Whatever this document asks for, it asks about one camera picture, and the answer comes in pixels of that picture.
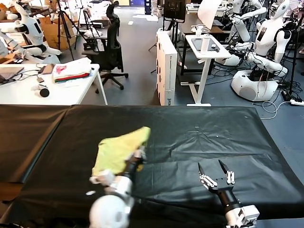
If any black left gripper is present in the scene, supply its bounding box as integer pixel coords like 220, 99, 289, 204
124, 146, 147, 176

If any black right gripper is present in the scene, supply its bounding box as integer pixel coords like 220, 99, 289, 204
198, 160, 236, 193

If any yellow-green t-shirt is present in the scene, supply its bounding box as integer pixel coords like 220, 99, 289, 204
92, 126, 152, 176

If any stack of folded clothes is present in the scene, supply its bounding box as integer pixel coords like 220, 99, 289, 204
52, 57, 93, 83

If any tall white cardboard box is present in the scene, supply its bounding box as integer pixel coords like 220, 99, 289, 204
156, 30, 178, 106

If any white standing desk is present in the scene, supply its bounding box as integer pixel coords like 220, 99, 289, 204
180, 34, 233, 107

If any black office chair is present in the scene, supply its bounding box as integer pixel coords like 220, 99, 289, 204
82, 1, 129, 94

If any dark brown table mat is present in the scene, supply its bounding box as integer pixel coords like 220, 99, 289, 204
0, 104, 76, 184

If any brown phone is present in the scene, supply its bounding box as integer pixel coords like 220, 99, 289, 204
42, 63, 57, 75

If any dark tablet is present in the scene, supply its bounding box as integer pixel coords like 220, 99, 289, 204
191, 37, 221, 52

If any white water bottle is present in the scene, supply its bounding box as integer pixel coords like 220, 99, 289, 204
201, 33, 212, 55

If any white work table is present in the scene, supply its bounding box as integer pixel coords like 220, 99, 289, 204
0, 63, 108, 105

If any white drone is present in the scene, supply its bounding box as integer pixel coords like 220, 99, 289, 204
191, 23, 211, 38

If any black pole stand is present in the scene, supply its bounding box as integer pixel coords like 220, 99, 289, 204
281, 14, 300, 100

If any white humanoid robot on base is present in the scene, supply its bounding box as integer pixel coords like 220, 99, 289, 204
231, 0, 293, 102

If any brown cardboard box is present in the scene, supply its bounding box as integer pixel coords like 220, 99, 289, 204
39, 15, 78, 50

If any dark wooden desk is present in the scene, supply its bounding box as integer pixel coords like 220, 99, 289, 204
178, 20, 225, 76

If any black monitor on stand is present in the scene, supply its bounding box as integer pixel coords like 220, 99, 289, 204
164, 0, 187, 24

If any tall black tripod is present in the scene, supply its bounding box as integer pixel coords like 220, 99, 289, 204
56, 0, 88, 61

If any grey laptop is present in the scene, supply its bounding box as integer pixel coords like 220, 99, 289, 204
0, 66, 26, 84

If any short black tripod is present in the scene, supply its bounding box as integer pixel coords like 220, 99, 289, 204
76, 6, 102, 50

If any white curved board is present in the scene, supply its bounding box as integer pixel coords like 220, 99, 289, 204
198, 0, 224, 29

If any white humanoid robot black waist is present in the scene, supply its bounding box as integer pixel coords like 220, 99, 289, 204
0, 0, 62, 64

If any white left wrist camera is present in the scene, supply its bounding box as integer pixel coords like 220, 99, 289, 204
89, 169, 116, 186

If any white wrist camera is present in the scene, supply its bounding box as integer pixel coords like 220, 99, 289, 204
237, 205, 259, 226
89, 169, 116, 186

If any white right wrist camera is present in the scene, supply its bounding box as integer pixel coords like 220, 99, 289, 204
237, 205, 259, 226

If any white floor cable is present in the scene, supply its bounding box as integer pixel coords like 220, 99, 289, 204
261, 101, 292, 120

